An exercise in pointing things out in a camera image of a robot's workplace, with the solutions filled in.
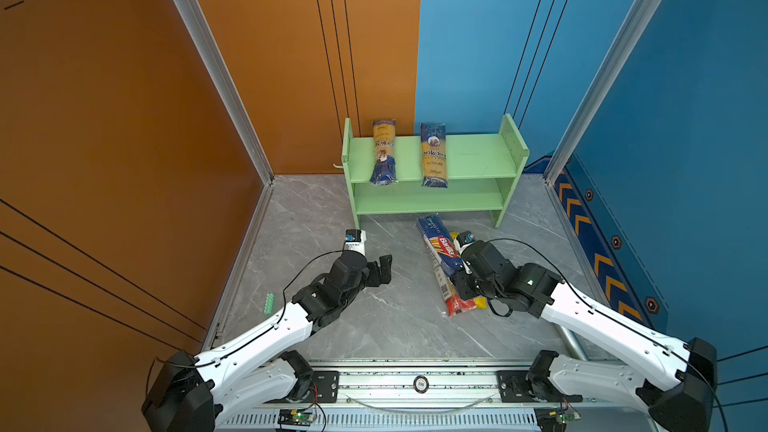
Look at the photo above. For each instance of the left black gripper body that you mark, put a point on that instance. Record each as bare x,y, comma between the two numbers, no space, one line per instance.
361,284

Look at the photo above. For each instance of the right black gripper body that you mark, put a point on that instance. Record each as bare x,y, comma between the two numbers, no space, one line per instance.
488,288

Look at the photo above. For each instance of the blue Barilla spaghetti box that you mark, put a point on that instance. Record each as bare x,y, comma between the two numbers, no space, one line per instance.
440,243

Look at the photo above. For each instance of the Ankara spaghetti bag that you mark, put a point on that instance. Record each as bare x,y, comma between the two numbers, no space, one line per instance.
384,169
434,157

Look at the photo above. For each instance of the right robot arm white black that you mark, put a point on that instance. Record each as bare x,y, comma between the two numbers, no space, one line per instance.
671,380

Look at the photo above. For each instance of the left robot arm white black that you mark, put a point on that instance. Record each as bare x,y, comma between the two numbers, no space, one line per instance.
199,393

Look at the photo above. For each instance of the yellow pasta bag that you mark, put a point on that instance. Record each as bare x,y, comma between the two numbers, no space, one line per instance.
480,301

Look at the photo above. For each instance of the green metal two-tier shelf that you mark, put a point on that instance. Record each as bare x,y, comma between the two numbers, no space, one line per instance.
483,171

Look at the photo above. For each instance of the red-ended clear spaghetti bag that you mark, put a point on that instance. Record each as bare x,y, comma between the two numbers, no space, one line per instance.
453,303

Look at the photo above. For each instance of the small green block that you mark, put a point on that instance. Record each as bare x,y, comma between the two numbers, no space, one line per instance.
269,304

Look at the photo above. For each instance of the left circuit board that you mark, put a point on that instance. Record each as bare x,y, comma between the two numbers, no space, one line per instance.
295,419

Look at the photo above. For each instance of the circuit board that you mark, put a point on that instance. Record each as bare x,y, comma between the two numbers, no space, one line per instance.
295,419
556,420

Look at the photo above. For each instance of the right circuit board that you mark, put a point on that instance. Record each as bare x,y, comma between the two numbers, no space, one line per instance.
556,420

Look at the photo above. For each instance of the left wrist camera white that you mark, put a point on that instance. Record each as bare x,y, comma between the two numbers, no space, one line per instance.
355,241

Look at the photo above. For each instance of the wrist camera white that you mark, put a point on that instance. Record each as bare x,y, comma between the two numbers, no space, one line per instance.
355,241
462,241

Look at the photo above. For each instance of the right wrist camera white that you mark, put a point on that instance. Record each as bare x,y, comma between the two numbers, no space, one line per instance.
462,241

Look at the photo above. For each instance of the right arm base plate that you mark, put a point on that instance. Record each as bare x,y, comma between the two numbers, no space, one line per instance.
516,387

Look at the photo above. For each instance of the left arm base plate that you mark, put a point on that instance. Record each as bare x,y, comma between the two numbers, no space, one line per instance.
322,387

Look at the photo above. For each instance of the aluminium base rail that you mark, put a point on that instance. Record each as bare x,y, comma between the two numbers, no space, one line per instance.
418,397

